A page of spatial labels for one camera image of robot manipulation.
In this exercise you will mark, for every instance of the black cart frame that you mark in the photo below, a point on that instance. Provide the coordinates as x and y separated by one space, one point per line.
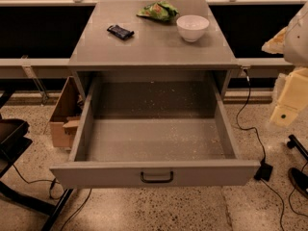
30 174

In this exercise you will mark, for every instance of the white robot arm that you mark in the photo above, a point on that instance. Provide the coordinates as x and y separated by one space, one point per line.
292 43

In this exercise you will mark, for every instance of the green chip bag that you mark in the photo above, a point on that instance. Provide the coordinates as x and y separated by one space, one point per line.
161 11

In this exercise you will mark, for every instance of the grey metal cabinet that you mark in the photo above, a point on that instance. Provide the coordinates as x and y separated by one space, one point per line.
154 45

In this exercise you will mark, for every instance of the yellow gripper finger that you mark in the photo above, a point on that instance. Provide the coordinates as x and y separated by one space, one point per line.
293 98
276 44

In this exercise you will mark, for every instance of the white ceramic bowl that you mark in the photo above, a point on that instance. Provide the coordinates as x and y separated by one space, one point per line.
192 27

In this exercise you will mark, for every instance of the black drawer handle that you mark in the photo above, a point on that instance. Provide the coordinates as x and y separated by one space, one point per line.
156 178

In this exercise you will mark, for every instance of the brown cardboard box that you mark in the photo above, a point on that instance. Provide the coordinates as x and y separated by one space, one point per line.
64 120

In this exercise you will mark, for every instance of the grey open top drawer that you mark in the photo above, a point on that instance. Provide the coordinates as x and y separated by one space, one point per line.
155 124

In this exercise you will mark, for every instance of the black power adapter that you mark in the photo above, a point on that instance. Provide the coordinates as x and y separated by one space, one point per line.
264 172

